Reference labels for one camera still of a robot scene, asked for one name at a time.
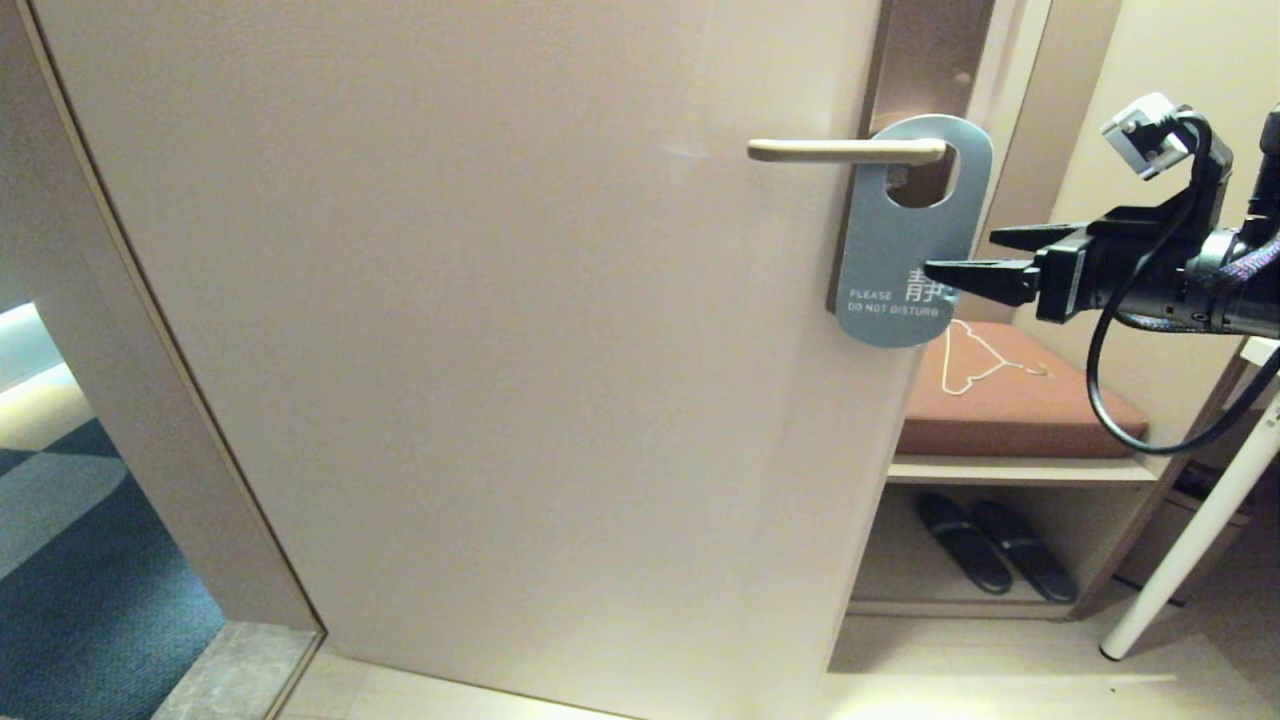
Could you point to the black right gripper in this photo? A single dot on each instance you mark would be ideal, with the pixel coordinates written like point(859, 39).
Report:
point(1055, 285)

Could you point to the blue do-not-disturb door hanger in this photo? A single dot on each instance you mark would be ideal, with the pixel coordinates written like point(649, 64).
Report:
point(885, 240)

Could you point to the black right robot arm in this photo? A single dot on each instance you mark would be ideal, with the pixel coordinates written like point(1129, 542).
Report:
point(1250, 300)

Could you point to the beige room door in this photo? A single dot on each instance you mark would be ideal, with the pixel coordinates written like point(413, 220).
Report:
point(500, 350)

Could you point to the brown seat cushion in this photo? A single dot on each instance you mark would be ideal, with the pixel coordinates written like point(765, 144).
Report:
point(1000, 420)

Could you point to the brown metal lock plate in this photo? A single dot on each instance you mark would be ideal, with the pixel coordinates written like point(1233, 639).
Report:
point(925, 55)

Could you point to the black slipper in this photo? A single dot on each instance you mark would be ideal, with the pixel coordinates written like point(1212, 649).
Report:
point(1025, 553)
point(965, 545)

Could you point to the white table leg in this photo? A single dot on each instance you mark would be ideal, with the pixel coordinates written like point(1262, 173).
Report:
point(1190, 540)

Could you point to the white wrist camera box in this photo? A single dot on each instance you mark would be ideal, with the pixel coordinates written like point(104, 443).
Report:
point(1140, 135)

